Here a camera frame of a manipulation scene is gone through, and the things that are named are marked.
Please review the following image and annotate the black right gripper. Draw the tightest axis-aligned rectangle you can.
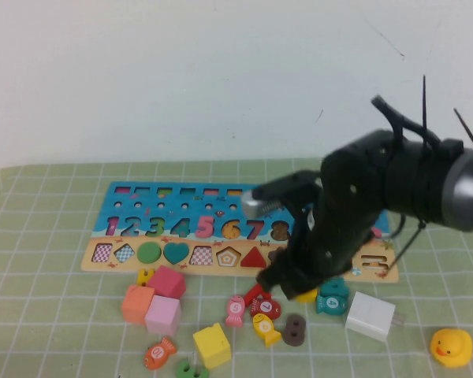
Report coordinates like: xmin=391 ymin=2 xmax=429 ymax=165
xmin=256 ymin=129 xmax=396 ymax=302

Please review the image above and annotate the white charger plug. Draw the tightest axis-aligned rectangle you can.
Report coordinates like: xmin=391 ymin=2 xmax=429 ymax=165
xmin=345 ymin=291 xmax=408 ymax=343

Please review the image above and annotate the yellow pentagon piece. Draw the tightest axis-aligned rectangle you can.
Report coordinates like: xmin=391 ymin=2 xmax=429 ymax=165
xmin=295 ymin=289 xmax=320 ymax=304

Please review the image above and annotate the red number seven piece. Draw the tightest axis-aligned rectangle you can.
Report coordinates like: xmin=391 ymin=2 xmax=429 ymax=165
xmin=243 ymin=283 xmax=274 ymax=307

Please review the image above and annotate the red triangle piece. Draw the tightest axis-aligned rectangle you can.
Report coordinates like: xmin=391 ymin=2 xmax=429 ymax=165
xmin=240 ymin=246 xmax=270 ymax=268

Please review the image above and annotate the brown number eight piece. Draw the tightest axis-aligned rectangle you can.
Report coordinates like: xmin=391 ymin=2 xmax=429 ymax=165
xmin=281 ymin=313 xmax=310 ymax=347

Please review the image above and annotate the teal number four piece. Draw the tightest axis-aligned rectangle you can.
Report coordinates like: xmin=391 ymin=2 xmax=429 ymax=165
xmin=318 ymin=276 xmax=351 ymax=298

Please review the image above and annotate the pink number five piece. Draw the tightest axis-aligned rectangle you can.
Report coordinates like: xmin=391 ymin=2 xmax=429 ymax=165
xmin=195 ymin=215 xmax=218 ymax=239

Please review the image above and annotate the teal heart piece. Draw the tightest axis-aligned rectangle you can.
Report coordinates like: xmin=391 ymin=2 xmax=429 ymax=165
xmin=163 ymin=242 xmax=192 ymax=265

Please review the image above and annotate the blue and tan puzzle board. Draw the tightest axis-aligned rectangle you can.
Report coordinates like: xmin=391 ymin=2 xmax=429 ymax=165
xmin=80 ymin=180 xmax=400 ymax=283

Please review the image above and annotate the green circle piece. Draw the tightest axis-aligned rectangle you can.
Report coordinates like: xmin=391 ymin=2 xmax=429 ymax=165
xmin=136 ymin=241 xmax=163 ymax=265

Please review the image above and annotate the green number three piece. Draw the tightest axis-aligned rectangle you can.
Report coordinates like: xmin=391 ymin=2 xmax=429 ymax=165
xmin=145 ymin=216 xmax=168 ymax=239

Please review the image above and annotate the red fish numbered seven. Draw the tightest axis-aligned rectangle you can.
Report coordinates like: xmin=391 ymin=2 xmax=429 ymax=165
xmin=250 ymin=298 xmax=282 ymax=321

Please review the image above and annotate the yellow fish numbered six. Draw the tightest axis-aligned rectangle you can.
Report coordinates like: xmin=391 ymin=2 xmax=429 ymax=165
xmin=251 ymin=313 xmax=283 ymax=348

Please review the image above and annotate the teal fish numbered four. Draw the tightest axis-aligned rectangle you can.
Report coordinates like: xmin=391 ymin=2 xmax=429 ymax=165
xmin=315 ymin=294 xmax=349 ymax=316

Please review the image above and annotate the pink fish numbered five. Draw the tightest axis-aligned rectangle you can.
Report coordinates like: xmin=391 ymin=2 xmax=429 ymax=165
xmin=225 ymin=294 xmax=247 ymax=328

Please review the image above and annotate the yellow wooden cube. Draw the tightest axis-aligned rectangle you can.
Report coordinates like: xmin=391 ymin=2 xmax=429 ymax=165
xmin=192 ymin=321 xmax=233 ymax=370

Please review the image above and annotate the magenta wooden cube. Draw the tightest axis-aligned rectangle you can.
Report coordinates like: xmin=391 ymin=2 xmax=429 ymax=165
xmin=147 ymin=265 xmax=188 ymax=301

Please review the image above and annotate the light pink wooden cube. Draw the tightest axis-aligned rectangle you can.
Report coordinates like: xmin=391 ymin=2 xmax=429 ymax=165
xmin=144 ymin=294 xmax=184 ymax=337

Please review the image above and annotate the black zip tie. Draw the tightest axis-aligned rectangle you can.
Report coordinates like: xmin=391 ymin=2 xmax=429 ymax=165
xmin=393 ymin=219 xmax=427 ymax=269
xmin=422 ymin=74 xmax=430 ymax=137
xmin=452 ymin=108 xmax=473 ymax=165

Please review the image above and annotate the orange fish numbered ten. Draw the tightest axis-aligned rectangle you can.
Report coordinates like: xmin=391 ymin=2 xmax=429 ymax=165
xmin=144 ymin=336 xmax=179 ymax=371

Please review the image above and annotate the orange wooden cube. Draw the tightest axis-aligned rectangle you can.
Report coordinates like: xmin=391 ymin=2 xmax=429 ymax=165
xmin=121 ymin=283 xmax=157 ymax=325

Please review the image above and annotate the yellow rubber duck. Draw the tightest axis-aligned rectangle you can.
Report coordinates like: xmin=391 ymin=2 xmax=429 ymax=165
xmin=429 ymin=328 xmax=473 ymax=369

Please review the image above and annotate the green checked tablecloth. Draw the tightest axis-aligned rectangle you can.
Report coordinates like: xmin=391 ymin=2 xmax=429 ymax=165
xmin=0 ymin=155 xmax=473 ymax=378

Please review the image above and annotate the black cable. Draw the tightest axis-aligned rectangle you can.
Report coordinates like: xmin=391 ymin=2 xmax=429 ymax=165
xmin=371 ymin=95 xmax=465 ymax=159

